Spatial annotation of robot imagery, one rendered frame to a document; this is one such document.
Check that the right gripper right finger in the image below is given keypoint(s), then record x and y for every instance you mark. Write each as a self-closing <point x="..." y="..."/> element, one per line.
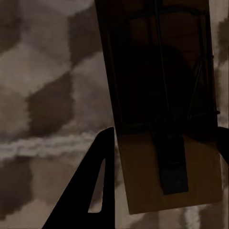
<point x="224" y="143"/>

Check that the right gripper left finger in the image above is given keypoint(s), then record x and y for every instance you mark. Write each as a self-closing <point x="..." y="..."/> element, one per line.
<point x="71" y="211"/>

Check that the mousetrap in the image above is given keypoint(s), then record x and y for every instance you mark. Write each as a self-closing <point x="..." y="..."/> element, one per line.
<point x="159" y="64"/>

